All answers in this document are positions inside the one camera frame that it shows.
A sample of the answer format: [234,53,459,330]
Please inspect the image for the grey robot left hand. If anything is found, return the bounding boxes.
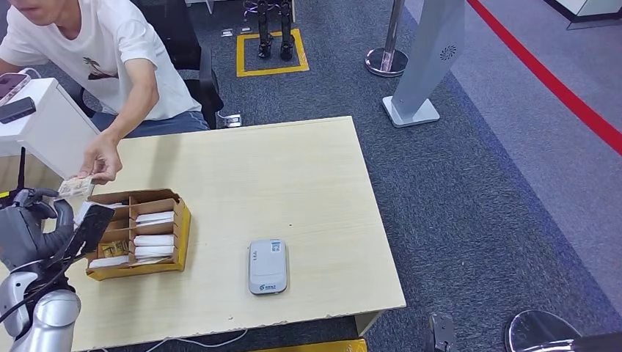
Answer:
[0,188,75,272]

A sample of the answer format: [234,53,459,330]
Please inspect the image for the person's left hand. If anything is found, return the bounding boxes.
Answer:
[77,133,123,186]

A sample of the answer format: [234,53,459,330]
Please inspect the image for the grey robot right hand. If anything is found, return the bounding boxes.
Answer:
[426,312,458,352]

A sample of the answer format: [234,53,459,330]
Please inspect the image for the gold patterned card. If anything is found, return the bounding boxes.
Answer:
[98,240,131,257]

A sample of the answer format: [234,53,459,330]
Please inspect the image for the cardboard card organiser box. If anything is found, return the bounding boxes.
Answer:
[84,188,192,282]

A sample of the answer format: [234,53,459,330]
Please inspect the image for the person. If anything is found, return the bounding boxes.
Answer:
[0,0,211,186]

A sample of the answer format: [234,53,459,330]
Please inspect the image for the grey white card reader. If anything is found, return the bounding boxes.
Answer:
[248,238,288,296]

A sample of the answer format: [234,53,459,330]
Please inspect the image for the white box stand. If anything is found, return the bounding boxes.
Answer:
[0,77,101,180]

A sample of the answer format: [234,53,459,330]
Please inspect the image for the chrome stanchion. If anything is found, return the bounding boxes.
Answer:
[364,0,409,78]
[504,309,622,352]

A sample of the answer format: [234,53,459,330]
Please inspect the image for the black rectangular device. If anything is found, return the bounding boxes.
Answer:
[0,96,37,125]

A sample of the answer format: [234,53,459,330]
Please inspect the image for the yellow floor tape strip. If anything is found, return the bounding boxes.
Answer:
[250,339,368,352]

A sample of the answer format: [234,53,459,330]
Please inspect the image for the phone in pale case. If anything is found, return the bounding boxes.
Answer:
[0,73,32,106]

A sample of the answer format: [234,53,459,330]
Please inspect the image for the black office chair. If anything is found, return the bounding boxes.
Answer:
[80,0,243,131]

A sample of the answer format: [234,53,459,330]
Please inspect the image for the white table leg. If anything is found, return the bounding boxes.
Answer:
[184,0,216,15]

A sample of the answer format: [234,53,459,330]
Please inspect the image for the yellow floor tape square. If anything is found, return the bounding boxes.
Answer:
[235,28,310,78]

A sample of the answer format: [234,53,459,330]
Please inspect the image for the black humanoid robot legs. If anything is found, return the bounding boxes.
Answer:
[243,0,296,62]

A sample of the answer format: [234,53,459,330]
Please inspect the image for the grey standing sign panel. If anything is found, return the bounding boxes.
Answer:
[381,0,467,129]

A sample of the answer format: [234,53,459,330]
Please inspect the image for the red floor tape line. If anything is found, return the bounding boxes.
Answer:
[466,0,622,158]

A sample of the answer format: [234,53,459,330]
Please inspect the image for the white cabinet base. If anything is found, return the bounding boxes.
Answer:
[543,0,622,31]

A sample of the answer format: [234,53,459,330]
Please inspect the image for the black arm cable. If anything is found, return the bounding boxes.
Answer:
[0,252,78,326]

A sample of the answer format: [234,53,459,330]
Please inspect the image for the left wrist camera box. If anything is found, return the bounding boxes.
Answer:
[45,201,116,271]

